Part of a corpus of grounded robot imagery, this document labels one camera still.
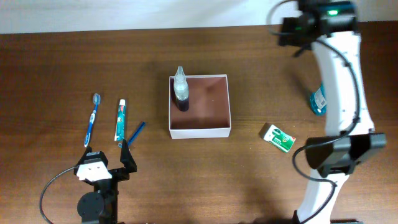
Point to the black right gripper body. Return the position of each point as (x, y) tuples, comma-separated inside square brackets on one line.
[(290, 30)]

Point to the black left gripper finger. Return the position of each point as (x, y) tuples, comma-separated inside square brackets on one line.
[(92, 156), (126, 158)]

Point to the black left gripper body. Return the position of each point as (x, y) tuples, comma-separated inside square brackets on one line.
[(112, 185)]

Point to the blue Listerine mouthwash bottle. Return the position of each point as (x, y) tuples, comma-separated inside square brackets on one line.
[(318, 101)]

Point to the clear pump spray bottle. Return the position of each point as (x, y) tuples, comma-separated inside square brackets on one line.
[(181, 90)]

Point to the green white Dettol soap box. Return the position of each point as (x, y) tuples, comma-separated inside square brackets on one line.
[(275, 136)]

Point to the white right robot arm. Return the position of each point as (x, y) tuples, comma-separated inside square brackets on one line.
[(330, 30)]

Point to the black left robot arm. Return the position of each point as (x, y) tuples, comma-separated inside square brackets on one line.
[(101, 204)]

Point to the teal toothpaste tube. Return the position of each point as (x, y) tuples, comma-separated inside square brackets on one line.
[(120, 122)]

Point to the blue disposable razor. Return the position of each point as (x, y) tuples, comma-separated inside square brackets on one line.
[(136, 133)]

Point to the blue white toothbrush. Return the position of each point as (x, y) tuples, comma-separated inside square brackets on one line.
[(96, 101)]

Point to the white cardboard box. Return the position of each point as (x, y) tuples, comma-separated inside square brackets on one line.
[(209, 113)]

